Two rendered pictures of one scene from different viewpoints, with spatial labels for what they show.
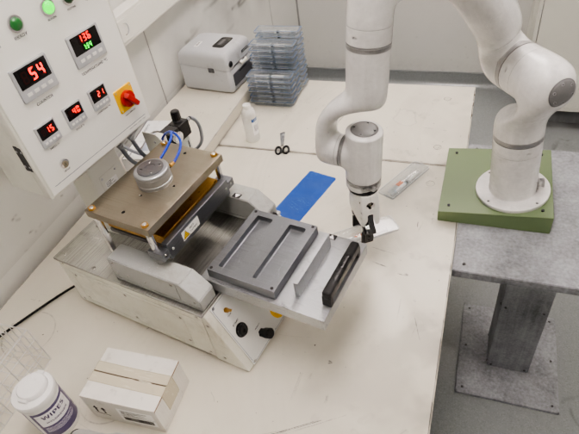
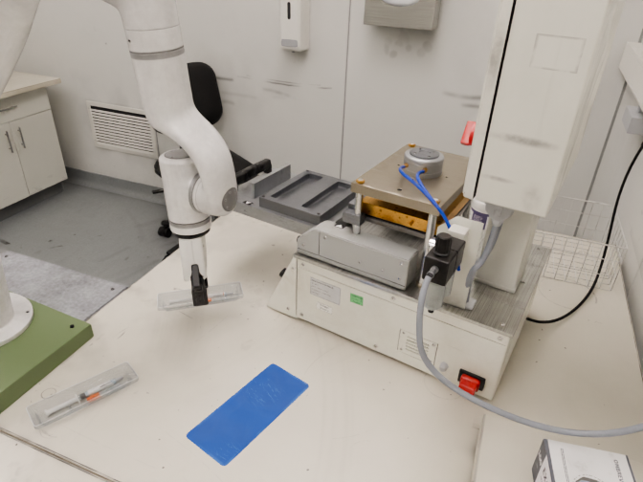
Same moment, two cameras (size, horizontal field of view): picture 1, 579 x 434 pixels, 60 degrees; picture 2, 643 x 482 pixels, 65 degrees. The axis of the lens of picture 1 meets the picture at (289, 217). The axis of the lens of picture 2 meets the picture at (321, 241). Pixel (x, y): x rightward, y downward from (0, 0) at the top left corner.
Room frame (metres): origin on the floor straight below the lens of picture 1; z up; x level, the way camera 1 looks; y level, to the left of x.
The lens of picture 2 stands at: (1.86, 0.01, 1.50)
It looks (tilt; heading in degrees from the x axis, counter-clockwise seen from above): 31 degrees down; 176
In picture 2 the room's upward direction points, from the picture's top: 2 degrees clockwise
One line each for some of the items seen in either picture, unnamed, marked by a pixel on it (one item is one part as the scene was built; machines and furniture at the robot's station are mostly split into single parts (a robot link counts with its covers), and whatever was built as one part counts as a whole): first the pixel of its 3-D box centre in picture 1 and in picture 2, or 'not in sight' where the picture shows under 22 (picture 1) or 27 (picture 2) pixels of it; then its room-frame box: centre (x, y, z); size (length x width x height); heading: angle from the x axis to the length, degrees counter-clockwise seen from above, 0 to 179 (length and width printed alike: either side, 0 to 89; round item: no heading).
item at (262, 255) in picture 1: (264, 251); (312, 195); (0.77, 0.07, 0.98); 0.20 x 0.17 x 0.03; 145
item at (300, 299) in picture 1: (283, 260); (296, 194); (0.74, 0.03, 0.97); 0.30 x 0.22 x 0.08; 55
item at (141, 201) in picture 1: (153, 181); (431, 189); (0.95, 0.29, 1.08); 0.31 x 0.24 x 0.13; 145
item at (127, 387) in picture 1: (136, 388); not in sight; (0.61, 0.40, 0.80); 0.19 x 0.13 x 0.09; 65
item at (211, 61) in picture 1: (217, 61); not in sight; (1.98, 0.18, 0.88); 0.25 x 0.20 x 0.17; 59
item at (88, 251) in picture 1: (167, 234); (425, 252); (0.94, 0.31, 0.93); 0.46 x 0.35 x 0.01; 55
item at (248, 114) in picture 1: (250, 121); not in sight; (1.57, 0.08, 0.82); 0.05 x 0.05 x 0.14
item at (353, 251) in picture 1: (341, 272); (251, 174); (0.67, -0.08, 0.99); 0.15 x 0.02 x 0.04; 145
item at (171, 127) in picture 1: (177, 139); (439, 266); (1.18, 0.26, 1.05); 0.15 x 0.05 x 0.15; 145
